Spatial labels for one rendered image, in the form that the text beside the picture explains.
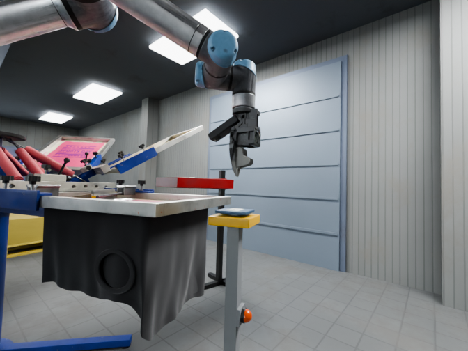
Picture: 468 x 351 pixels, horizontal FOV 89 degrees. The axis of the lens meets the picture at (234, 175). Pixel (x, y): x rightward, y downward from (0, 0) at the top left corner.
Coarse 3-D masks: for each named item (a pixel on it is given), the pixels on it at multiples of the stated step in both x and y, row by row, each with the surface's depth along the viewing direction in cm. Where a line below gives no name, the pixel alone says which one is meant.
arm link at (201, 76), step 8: (200, 64) 70; (200, 72) 70; (232, 72) 72; (200, 80) 71; (208, 80) 70; (216, 80) 68; (224, 80) 71; (232, 80) 72; (216, 88) 74; (224, 88) 74
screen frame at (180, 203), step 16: (64, 192) 116; (80, 192) 123; (64, 208) 78; (80, 208) 75; (96, 208) 73; (112, 208) 70; (128, 208) 68; (144, 208) 66; (160, 208) 67; (176, 208) 75; (192, 208) 84
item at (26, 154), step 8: (16, 144) 146; (0, 152) 129; (8, 152) 163; (16, 152) 141; (24, 152) 142; (32, 152) 149; (0, 160) 126; (8, 160) 128; (16, 160) 169; (24, 160) 138; (32, 160) 140; (40, 160) 152; (48, 160) 154; (8, 168) 124; (16, 168) 172; (24, 168) 178; (32, 168) 136; (40, 168) 177; (56, 168) 157; (64, 168) 160; (16, 176) 122; (72, 176) 174
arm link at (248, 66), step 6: (240, 60) 74; (246, 60) 73; (234, 66) 74; (240, 66) 73; (246, 66) 73; (252, 66) 74; (234, 72) 72; (240, 72) 72; (246, 72) 73; (252, 72) 74; (234, 78) 72; (240, 78) 73; (246, 78) 73; (252, 78) 74; (234, 84) 73; (240, 84) 73; (246, 84) 73; (252, 84) 74; (234, 90) 74; (240, 90) 73; (246, 90) 73; (252, 90) 74
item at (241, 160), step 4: (236, 148) 74; (240, 148) 73; (236, 152) 74; (240, 152) 73; (236, 156) 74; (240, 156) 73; (244, 156) 73; (236, 160) 74; (240, 160) 73; (244, 160) 73; (248, 160) 72; (232, 164) 74; (236, 164) 74; (240, 164) 73; (244, 164) 73; (236, 168) 74; (236, 172) 74; (236, 176) 75
